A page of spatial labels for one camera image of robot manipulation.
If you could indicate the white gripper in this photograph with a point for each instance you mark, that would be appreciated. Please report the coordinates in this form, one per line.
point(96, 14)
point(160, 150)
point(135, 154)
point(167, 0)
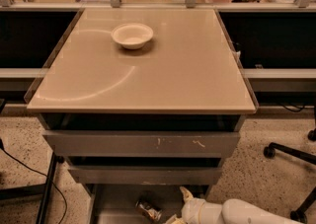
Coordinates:
point(191, 210)

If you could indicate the orange soda can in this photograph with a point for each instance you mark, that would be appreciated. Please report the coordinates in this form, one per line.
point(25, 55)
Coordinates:
point(148, 210)

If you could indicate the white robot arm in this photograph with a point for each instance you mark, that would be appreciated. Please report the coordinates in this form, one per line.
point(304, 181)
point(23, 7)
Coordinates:
point(232, 211)

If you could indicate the grey bottom drawer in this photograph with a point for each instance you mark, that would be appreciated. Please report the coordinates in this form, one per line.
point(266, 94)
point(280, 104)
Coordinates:
point(117, 204)

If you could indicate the grey drawer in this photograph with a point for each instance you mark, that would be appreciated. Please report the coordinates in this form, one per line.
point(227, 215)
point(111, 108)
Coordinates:
point(145, 171)
point(180, 144)
point(117, 204)

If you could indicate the grey middle drawer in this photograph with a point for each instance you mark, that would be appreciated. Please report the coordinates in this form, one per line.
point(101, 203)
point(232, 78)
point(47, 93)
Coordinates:
point(145, 171)

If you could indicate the grey top drawer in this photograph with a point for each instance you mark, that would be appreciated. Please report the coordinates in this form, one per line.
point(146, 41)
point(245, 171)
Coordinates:
point(180, 144)

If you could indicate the beige cabinet counter top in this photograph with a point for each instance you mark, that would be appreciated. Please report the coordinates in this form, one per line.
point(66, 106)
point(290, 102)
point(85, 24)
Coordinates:
point(188, 67)

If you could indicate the black office chair base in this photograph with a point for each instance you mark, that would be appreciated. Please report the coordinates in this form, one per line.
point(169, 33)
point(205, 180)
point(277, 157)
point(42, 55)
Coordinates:
point(293, 155)

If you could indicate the white paper bowl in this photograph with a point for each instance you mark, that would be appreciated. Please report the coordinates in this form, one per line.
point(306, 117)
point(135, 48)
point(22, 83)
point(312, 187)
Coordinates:
point(132, 36)

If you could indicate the black metal stand frame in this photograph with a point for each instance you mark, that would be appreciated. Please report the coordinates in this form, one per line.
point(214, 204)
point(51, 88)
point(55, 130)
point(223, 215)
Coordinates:
point(41, 189)

